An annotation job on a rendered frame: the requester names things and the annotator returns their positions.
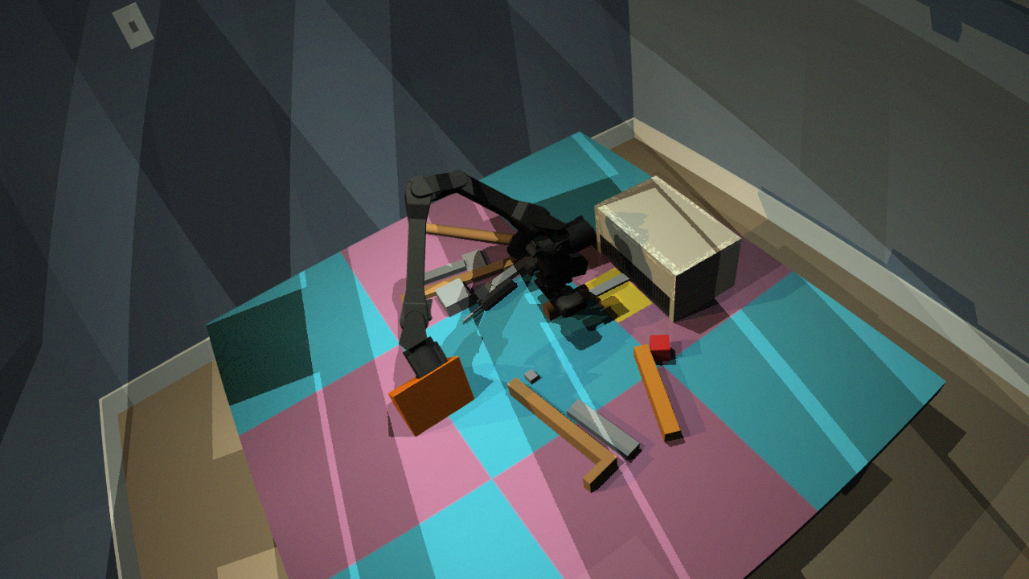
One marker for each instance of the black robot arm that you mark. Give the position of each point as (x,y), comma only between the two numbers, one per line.
(423,354)

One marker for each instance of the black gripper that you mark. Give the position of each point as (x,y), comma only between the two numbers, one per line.
(551,282)

